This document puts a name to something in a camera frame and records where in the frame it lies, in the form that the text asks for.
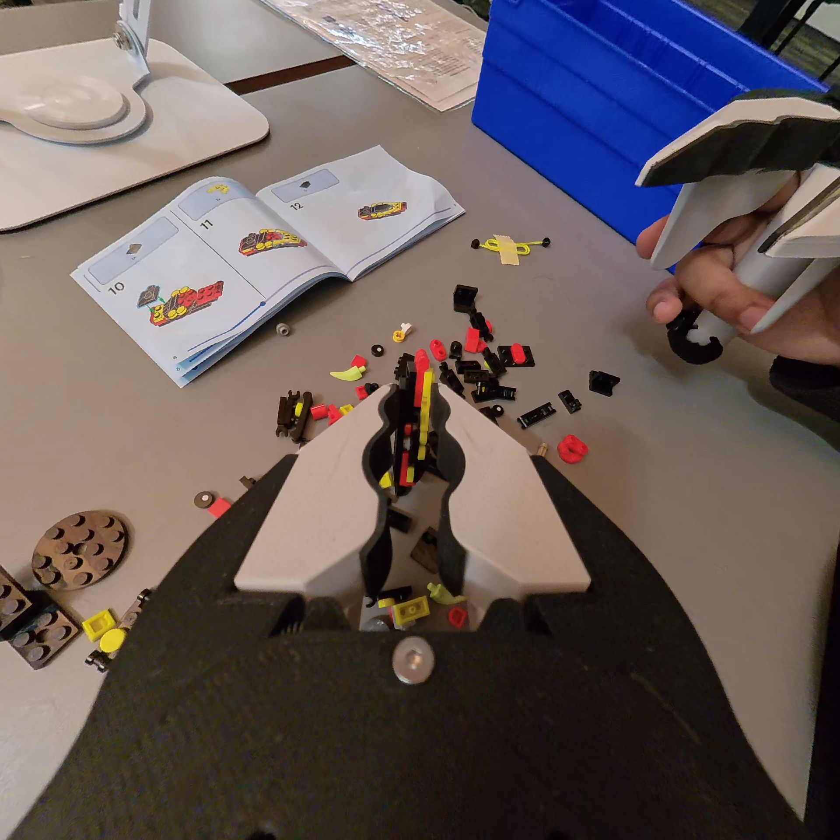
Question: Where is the blue plastic bin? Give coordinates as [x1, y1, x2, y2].
[471, 0, 831, 277]

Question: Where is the lego instruction booklet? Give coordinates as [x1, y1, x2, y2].
[71, 146, 466, 389]

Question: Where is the person's right hand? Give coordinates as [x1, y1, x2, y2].
[635, 209, 840, 365]

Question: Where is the pile of loose lego pieces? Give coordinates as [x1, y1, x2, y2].
[276, 284, 621, 630]

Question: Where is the round brown lego plate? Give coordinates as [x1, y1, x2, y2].
[31, 511, 129, 592]

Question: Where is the partly built lego car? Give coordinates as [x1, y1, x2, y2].
[381, 348, 437, 496]

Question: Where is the clear plastic bag with paper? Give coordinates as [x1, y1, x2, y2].
[259, 0, 490, 112]

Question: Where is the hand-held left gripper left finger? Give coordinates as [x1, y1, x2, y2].
[234, 384, 398, 599]

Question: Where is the white stand with flat base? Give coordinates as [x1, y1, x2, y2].
[0, 0, 270, 232]

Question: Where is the dark square lego plate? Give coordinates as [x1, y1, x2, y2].
[0, 567, 34, 632]
[3, 607, 80, 670]

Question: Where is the yellow string with tape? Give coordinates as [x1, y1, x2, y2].
[471, 233, 552, 266]

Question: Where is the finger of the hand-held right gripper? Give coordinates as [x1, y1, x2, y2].
[761, 164, 840, 260]
[635, 88, 840, 191]

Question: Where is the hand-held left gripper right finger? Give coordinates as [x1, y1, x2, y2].
[430, 386, 590, 613]

